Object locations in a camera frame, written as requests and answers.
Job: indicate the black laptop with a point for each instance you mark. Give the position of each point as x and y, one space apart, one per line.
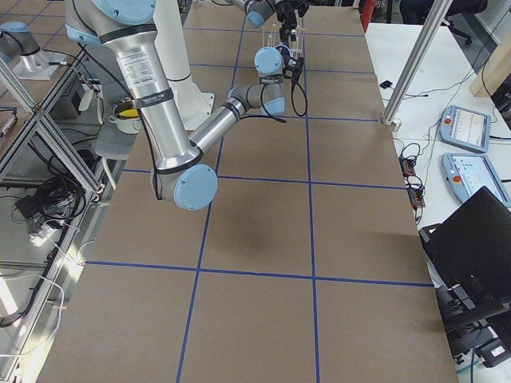
471 250

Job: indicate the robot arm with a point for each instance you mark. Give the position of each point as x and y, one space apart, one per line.
258 12
142 34

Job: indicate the aluminium frame post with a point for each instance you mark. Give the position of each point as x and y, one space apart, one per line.
422 44

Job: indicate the teach pendant tablet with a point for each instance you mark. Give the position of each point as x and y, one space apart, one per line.
465 128
467 173

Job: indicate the red cylinder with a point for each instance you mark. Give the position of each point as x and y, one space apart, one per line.
367 13

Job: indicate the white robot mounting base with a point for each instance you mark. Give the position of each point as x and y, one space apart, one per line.
170 45

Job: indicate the far teach pendant tablet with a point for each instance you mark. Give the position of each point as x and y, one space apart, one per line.
465 128

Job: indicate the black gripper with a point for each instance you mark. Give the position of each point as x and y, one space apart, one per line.
286 16

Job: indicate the steel bowl with corn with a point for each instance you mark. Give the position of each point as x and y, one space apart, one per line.
125 119

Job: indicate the near teach pendant tablet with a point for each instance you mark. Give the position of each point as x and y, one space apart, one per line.
467 173

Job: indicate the white wire cup holder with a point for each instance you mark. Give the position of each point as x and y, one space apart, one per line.
271 37

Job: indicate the small black puck device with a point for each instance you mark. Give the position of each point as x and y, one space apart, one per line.
386 84

